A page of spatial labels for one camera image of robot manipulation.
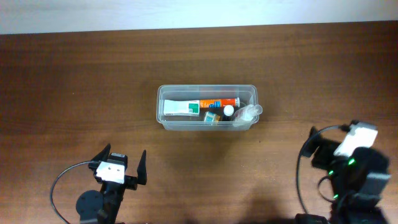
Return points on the white spray bottle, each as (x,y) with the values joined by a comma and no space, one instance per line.
(245,115)

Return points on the white green medicine box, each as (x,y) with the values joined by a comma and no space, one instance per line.
(181,108)

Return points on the clear plastic container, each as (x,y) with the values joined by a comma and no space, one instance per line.
(246,93)

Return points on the orange tablet tube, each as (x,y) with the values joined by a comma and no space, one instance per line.
(219,103)

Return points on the small gold-capped jar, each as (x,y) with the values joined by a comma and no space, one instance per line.
(211,118)

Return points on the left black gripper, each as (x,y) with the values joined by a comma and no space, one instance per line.
(132,182)

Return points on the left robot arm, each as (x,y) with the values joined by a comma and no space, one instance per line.
(95,207)

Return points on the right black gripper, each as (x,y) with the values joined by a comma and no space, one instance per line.
(328,147)

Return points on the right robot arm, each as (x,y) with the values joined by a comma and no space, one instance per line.
(357,175)

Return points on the dark bottle white cap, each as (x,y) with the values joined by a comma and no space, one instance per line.
(228,112)

